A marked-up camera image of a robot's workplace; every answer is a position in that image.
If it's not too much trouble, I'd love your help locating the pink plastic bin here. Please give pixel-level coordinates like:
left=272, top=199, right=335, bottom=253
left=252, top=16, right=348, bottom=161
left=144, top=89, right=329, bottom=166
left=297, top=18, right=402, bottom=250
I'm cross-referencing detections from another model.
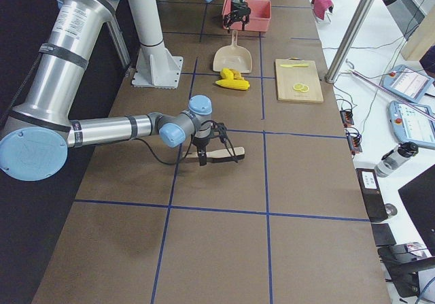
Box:
left=222, top=0, right=271, bottom=32

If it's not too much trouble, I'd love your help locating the bamboo cutting board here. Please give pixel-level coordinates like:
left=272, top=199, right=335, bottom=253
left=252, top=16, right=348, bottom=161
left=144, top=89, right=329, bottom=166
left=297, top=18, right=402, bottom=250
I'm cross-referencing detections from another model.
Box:
left=275, top=59, right=324, bottom=103

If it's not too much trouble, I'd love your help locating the yellow toy corn cob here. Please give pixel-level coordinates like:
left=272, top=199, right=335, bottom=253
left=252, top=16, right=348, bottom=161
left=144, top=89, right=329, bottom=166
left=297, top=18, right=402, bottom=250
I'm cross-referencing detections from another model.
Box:
left=215, top=79, right=250, bottom=90

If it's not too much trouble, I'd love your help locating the wooden hand brush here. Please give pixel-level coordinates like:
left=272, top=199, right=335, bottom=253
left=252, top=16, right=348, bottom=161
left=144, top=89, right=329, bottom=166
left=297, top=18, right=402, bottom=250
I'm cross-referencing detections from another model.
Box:
left=182, top=147, right=245, bottom=163

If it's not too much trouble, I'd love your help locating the tan toy ginger root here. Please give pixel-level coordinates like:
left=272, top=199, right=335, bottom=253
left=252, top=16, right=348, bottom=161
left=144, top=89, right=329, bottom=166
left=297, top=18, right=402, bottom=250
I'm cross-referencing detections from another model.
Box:
left=231, top=69, right=245, bottom=80

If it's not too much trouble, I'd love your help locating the black monitor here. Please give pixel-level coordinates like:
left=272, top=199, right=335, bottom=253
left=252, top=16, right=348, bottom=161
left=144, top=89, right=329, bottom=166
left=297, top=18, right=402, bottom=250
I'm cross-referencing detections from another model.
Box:
left=398, top=170, right=434, bottom=253

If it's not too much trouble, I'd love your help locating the clear water bottle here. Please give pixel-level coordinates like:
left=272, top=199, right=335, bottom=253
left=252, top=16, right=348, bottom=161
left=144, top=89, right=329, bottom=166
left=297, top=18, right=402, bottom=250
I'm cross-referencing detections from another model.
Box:
left=375, top=141, right=419, bottom=178

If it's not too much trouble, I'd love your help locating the black electronics box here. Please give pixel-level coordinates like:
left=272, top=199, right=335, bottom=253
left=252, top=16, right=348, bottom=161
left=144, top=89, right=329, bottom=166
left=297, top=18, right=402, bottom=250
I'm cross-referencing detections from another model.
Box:
left=355, top=168, right=388, bottom=222

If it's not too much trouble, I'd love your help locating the aluminium frame post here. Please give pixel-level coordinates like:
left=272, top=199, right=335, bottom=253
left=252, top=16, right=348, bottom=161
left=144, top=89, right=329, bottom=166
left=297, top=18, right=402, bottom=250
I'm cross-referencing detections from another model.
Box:
left=325, top=0, right=375, bottom=84

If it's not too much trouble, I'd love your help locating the teach pendant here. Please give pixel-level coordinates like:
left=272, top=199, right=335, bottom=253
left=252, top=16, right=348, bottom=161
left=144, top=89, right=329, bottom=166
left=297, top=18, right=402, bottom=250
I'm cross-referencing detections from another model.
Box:
left=381, top=65, right=434, bottom=103
left=388, top=101, right=434, bottom=149

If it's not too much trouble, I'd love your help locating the orange circuit board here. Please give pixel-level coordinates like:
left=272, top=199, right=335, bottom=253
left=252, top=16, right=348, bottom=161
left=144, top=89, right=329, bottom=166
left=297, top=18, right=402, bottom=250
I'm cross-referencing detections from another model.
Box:
left=345, top=126, right=362, bottom=155
left=339, top=108, right=354, bottom=127

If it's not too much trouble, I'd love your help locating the near orange circuit board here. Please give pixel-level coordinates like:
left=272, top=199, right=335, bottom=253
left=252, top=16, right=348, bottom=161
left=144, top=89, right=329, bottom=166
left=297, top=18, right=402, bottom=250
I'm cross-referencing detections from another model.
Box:
left=345, top=126, right=362, bottom=155

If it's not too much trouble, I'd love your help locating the upper lemon slice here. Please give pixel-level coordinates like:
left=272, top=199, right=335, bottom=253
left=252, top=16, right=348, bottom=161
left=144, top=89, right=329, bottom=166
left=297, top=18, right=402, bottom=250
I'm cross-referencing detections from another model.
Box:
left=293, top=83, right=305, bottom=92

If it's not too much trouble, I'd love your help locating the yellow plastic knife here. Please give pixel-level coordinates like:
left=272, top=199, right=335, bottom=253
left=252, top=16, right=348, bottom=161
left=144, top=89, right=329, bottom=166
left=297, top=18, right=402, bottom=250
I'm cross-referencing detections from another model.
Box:
left=279, top=63, right=309, bottom=68

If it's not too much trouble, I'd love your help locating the near teach pendant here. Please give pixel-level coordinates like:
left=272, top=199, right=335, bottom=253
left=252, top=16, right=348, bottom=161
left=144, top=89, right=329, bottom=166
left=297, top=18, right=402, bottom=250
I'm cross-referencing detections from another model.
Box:
left=388, top=101, right=434, bottom=149

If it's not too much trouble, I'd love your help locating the yellow toy potato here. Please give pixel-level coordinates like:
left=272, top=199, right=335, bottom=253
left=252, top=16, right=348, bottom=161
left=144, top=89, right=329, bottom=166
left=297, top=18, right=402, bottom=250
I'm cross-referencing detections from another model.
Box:
left=220, top=67, right=234, bottom=80

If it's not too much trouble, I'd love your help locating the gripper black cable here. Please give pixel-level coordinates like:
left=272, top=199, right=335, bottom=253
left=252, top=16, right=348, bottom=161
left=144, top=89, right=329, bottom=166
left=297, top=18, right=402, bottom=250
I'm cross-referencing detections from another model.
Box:
left=134, top=121, right=240, bottom=165

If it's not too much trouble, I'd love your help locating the beige plastic dustpan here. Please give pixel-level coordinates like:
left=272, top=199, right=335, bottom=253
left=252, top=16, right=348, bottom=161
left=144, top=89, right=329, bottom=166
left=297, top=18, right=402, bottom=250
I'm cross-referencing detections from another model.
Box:
left=212, top=30, right=252, bottom=73

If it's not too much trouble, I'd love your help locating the far teach pendant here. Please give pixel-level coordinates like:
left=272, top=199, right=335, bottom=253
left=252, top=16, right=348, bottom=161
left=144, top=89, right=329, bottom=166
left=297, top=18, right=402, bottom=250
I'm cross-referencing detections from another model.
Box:
left=381, top=65, right=434, bottom=103

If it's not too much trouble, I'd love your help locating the far orange circuit board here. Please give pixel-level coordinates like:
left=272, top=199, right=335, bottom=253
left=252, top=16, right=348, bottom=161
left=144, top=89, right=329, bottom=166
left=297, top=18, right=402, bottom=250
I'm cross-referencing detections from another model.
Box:
left=339, top=108, right=354, bottom=127

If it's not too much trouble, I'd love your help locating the magenta cloth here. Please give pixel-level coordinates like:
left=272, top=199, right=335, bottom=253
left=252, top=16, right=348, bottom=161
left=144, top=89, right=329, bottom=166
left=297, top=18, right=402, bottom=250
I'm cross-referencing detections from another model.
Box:
left=311, top=0, right=334, bottom=20

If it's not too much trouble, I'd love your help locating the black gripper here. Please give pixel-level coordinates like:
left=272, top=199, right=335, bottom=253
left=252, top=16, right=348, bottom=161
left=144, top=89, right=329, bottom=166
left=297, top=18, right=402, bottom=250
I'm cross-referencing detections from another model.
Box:
left=223, top=0, right=251, bottom=31
left=193, top=121, right=227, bottom=166

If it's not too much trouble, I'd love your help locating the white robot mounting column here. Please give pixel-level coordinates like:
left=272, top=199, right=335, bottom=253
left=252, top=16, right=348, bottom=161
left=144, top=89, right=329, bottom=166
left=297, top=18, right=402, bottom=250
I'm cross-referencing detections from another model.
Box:
left=128, top=0, right=184, bottom=89

